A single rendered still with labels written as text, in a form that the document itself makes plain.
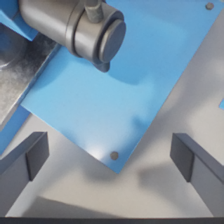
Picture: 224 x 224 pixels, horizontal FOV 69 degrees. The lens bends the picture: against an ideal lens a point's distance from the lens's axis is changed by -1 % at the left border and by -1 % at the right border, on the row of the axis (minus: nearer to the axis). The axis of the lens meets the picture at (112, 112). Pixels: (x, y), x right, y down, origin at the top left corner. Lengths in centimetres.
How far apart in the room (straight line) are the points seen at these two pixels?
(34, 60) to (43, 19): 45
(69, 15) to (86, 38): 5
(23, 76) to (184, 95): 71
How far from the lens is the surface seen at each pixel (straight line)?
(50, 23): 34
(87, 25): 30
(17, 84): 79
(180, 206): 85
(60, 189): 86
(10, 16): 39
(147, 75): 69
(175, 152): 17
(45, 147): 17
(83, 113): 67
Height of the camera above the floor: 76
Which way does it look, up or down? 80 degrees down
